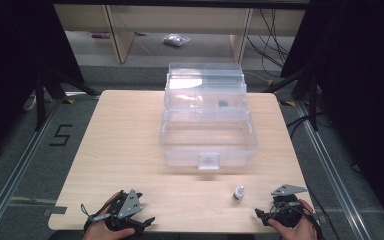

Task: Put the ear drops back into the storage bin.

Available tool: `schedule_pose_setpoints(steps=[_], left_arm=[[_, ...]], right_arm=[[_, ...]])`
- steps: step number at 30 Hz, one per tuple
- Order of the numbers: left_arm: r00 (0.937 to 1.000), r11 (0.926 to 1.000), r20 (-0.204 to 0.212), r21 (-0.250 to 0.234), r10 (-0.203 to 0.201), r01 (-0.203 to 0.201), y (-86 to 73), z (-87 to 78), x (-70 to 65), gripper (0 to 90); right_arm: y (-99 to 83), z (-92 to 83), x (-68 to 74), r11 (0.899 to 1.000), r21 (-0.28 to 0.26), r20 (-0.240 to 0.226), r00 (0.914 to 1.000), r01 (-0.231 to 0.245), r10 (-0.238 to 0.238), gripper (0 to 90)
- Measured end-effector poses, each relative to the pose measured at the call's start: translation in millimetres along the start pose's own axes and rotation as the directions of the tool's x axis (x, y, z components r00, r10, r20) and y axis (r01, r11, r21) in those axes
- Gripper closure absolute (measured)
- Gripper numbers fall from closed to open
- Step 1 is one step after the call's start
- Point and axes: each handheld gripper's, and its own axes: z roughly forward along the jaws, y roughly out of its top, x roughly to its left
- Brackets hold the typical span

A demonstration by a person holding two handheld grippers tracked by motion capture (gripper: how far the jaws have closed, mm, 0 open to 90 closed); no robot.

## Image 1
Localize beige wooden desk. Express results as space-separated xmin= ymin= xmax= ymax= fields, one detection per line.
xmin=53 ymin=3 xmax=306 ymax=65

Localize clear plastic storage box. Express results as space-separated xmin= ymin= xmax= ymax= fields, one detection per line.
xmin=159 ymin=62 xmax=259 ymax=171

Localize person's right hand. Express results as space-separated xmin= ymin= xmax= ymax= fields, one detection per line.
xmin=267 ymin=198 xmax=318 ymax=240

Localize person's left hand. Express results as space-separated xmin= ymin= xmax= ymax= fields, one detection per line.
xmin=82 ymin=191 xmax=136 ymax=240

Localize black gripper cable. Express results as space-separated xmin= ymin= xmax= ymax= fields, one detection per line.
xmin=300 ymin=211 xmax=325 ymax=240
xmin=80 ymin=203 xmax=112 ymax=225

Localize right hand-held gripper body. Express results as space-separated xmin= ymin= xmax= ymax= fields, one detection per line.
xmin=268 ymin=184 xmax=309 ymax=229

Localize black hanging cables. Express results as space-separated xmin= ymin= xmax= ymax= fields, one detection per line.
xmin=246 ymin=8 xmax=292 ymax=70

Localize black floor cable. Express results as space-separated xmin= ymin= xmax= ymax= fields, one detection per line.
xmin=285 ymin=111 xmax=318 ymax=139

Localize small white dropper bottle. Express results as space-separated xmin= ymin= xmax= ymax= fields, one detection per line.
xmin=232 ymin=185 xmax=246 ymax=201

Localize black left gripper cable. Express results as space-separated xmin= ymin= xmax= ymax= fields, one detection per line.
xmin=80 ymin=203 xmax=112 ymax=225

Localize black curtain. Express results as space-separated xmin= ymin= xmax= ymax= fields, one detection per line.
xmin=279 ymin=0 xmax=384 ymax=231
xmin=0 ymin=0 xmax=86 ymax=167

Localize black tripod stand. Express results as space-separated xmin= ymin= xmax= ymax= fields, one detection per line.
xmin=33 ymin=66 xmax=102 ymax=132
xmin=262 ymin=63 xmax=326 ymax=132

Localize metal floor rail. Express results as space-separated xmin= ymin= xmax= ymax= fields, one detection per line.
xmin=294 ymin=100 xmax=372 ymax=240
xmin=0 ymin=90 xmax=94 ymax=236

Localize clear plastic bag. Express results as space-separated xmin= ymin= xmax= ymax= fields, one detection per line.
xmin=162 ymin=33 xmax=192 ymax=48

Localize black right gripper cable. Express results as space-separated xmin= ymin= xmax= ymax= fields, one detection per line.
xmin=300 ymin=211 xmax=325 ymax=240

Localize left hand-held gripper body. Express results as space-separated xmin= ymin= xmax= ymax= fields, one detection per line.
xmin=105 ymin=188 xmax=145 ymax=232

